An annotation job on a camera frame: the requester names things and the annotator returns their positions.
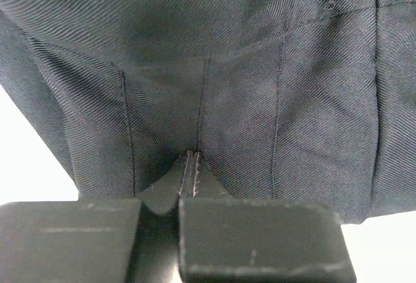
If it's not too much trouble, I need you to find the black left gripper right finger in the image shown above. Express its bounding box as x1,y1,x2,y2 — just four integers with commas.
178,152,357,282

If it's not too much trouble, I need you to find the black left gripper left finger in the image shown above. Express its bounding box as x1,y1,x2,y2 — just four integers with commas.
1,153,192,282

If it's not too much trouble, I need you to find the black pleated skirt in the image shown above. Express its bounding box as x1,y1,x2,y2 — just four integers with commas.
1,0,415,223

